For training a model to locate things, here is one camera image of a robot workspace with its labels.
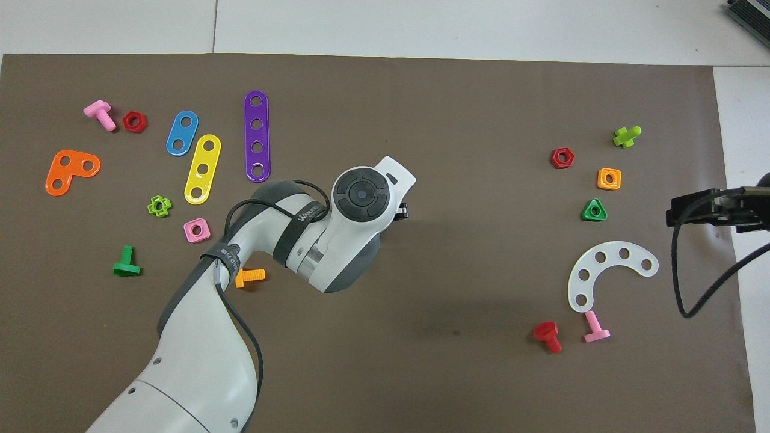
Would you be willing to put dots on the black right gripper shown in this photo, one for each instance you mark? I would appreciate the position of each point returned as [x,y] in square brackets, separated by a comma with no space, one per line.
[749,210]

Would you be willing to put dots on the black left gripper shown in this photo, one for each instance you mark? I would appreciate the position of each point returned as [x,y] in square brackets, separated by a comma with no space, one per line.
[402,210]

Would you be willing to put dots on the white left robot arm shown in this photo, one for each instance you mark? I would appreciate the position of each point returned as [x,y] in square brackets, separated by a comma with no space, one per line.
[198,361]

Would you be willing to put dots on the white curved five-hole plate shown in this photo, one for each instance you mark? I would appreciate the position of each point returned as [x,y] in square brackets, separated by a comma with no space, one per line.
[612,254]

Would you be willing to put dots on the orange square plastic nut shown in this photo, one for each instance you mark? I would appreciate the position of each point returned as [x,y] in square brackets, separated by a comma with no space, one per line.
[601,185]

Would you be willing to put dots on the green triangle plastic nut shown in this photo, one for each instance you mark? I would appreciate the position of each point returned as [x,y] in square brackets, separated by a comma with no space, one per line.
[595,218]

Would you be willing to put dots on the lime green cross-head bolt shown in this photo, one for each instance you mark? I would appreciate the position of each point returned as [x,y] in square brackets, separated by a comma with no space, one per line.
[625,138]

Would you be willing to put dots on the red hexagon plastic nut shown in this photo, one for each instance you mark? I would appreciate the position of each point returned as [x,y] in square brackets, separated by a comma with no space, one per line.
[562,165]
[135,129]

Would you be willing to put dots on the small pink plastic bolt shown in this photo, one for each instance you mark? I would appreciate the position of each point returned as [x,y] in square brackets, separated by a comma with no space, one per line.
[595,329]

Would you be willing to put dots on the brown table mat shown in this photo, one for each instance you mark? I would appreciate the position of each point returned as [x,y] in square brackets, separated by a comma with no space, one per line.
[421,373]

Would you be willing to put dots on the purple four-hole plate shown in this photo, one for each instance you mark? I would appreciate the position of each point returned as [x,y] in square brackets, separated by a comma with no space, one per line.
[257,136]

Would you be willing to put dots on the orange plastic bolt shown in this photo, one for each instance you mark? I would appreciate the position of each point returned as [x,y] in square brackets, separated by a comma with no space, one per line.
[251,276]

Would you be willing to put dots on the red plastic bolt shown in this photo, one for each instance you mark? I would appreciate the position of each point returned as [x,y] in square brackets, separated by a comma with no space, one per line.
[546,331]

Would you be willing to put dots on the pink square plastic nut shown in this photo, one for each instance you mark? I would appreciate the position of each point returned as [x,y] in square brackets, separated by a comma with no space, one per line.
[204,237]

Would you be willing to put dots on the yellow three-hole plate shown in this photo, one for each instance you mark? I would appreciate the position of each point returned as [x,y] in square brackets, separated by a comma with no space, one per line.
[206,157]

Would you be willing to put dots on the dark finned device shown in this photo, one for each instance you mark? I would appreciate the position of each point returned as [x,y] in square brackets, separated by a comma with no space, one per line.
[755,18]

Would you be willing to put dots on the blue two-hole plate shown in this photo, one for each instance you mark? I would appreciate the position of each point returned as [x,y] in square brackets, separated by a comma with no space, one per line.
[182,133]

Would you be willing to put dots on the lime green flower nut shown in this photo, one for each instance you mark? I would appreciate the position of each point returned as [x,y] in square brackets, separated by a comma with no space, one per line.
[160,213]

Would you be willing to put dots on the green plastic bolt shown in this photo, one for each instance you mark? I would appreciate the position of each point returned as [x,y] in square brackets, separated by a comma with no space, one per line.
[126,267]

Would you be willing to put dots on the large pink plastic bolt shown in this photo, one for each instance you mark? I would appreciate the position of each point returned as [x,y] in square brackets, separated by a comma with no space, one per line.
[96,110]

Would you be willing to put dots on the orange three-hole corner plate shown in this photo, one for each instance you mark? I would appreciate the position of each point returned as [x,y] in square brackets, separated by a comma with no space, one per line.
[73,171]

